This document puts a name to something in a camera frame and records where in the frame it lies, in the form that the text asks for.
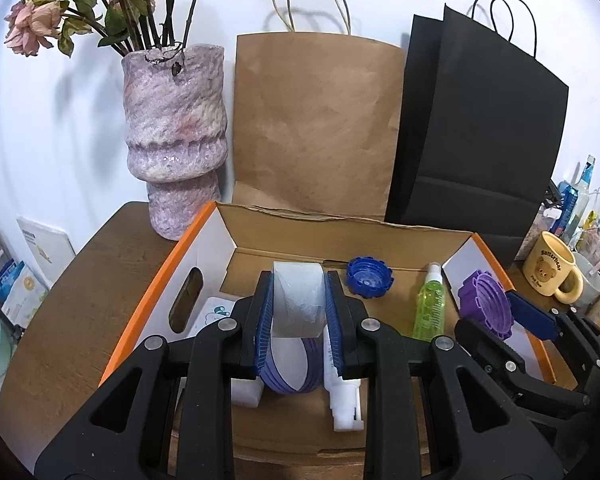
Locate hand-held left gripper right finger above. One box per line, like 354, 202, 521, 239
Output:
324, 270, 565, 480

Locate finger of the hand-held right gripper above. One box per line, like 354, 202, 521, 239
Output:
506, 291, 588, 343
454, 317, 528, 386

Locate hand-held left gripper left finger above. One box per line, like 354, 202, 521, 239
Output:
34, 270, 276, 480

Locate clear jar with purple rim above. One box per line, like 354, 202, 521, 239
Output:
257, 261, 331, 395

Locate purple plastic cap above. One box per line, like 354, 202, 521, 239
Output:
457, 269, 513, 341

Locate clear cotton swab box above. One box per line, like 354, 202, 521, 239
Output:
187, 297, 241, 338

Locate blue plastic cap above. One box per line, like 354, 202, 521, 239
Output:
346, 256, 395, 299

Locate green spray bottle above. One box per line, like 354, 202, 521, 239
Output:
412, 262, 447, 343

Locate white spray bottle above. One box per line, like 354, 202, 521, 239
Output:
321, 327, 365, 433

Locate red cardboard box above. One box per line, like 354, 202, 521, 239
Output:
98, 201, 556, 463

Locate yellow bear mug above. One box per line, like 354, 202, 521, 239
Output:
522, 231, 584, 305

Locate white ceramic cup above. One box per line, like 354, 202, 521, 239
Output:
572, 251, 600, 308

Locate clear canister with black clip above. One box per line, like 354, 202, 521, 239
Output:
527, 180, 563, 256

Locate blue drink carton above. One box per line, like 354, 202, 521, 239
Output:
555, 182, 581, 241

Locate clear bottle with blue cap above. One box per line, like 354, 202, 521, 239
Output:
572, 156, 597, 231

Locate black paper bag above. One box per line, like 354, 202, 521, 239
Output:
384, 0, 570, 261

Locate brown paper bag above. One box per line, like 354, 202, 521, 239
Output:
231, 0, 406, 222

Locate pink marbled vase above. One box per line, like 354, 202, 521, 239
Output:
121, 44, 229, 241

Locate white flat panel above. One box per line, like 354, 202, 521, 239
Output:
16, 217, 77, 281

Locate blue and white box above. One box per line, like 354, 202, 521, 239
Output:
0, 260, 51, 328

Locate dried pink roses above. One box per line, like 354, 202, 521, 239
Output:
4, 0, 211, 58

